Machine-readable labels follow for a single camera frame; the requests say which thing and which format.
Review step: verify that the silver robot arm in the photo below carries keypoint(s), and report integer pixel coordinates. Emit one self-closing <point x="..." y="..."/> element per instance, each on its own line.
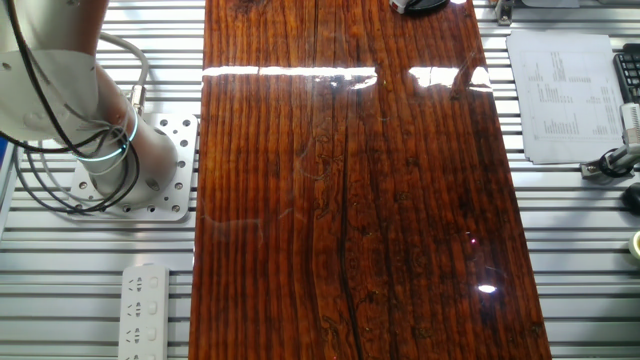
<point x="155" y="160"/>

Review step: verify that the brown wooden board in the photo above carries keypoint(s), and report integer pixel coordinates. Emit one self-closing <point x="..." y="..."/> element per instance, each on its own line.
<point x="350" y="225"/>

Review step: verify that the white power strip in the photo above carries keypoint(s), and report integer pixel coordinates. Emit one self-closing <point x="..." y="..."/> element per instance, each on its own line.
<point x="144" y="315"/>

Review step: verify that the printed paper sheets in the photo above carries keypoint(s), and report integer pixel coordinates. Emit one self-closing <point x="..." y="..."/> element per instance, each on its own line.
<point x="565" y="95"/>

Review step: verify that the grey metal clamp tool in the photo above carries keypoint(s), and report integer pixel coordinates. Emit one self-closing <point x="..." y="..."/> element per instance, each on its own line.
<point x="591" y="169"/>

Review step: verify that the black round object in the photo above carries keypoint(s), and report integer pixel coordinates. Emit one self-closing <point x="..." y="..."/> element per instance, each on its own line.
<point x="633" y="197"/>

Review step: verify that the pale tape roll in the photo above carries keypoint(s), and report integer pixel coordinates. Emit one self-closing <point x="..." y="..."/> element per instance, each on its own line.
<point x="636" y="245"/>

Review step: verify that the black keyboard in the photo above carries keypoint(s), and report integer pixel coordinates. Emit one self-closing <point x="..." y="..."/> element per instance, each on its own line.
<point x="629" y="72"/>

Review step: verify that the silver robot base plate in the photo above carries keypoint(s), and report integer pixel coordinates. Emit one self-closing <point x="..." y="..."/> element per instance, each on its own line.
<point x="182" y="150"/>

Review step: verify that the small metal bracket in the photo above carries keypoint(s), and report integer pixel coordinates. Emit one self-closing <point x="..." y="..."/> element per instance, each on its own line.
<point x="504" y="12"/>

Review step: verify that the ribbed silver exterior camera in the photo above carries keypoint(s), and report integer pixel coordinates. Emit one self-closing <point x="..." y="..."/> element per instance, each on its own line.
<point x="631" y="125"/>

